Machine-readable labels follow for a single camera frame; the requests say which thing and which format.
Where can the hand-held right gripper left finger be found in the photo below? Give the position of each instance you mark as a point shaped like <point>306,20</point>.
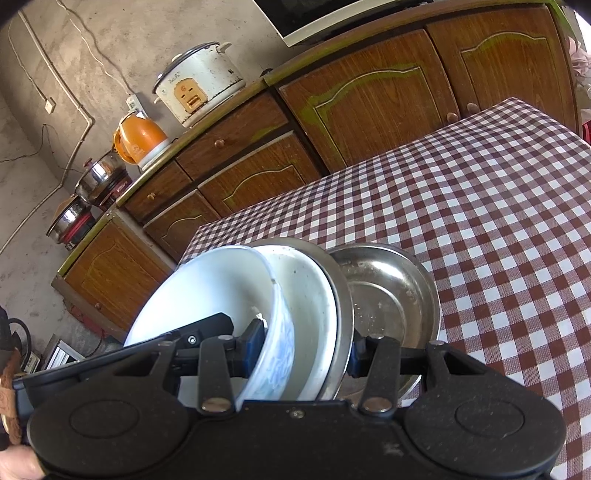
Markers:
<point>256,346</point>

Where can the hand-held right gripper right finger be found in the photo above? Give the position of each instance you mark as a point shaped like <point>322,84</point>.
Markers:
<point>381,364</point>

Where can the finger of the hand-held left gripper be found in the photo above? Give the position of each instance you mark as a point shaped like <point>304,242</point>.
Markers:
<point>203,330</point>

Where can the blue patterned white bowl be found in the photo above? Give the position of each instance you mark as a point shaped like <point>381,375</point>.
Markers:
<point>198,295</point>

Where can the steel bowl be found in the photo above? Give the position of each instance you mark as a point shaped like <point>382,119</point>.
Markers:
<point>344,314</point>

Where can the wide white bowl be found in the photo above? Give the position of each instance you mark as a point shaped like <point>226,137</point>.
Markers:
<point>304,300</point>

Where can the large steel plate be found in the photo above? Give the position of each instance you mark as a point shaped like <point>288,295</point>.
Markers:
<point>392,286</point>

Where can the person's left hand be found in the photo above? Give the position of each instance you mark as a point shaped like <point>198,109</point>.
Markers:
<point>18,464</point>

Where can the grey metal box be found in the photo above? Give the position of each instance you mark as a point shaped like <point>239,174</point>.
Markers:
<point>64,355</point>

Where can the wooden single-door cabinet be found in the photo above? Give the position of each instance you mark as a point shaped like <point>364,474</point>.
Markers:
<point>111,277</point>

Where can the red black cooker base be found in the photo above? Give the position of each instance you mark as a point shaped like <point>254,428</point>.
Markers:
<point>113,194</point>
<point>81,235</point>

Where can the steel pot with lid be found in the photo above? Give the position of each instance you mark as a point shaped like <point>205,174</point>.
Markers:
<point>64,221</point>
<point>99,173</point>

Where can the wooden drawer cabinet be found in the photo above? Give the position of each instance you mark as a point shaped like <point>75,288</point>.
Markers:
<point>240,170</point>

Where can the checkered tablecloth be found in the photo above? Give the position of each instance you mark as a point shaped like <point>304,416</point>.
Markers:
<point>485,230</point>

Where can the orange electric kettle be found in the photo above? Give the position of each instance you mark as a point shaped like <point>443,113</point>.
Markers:
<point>143,138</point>

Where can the white power strip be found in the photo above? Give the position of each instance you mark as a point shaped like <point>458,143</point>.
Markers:
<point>134,104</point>

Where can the white rice cooker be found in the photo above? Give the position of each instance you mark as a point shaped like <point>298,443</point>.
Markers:
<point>198,83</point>

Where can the wooden two-door cabinet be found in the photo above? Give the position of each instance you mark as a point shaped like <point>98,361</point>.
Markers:
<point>392,92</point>

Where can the white conduit pipe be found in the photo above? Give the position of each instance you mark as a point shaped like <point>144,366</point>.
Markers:
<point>55,67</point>

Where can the white microwave oven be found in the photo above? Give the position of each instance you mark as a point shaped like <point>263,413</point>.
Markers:
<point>300,18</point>

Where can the pink cloth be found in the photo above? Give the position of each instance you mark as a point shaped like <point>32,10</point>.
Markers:
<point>581,60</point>

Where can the white wall switch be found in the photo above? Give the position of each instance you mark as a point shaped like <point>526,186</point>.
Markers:
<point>50,105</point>

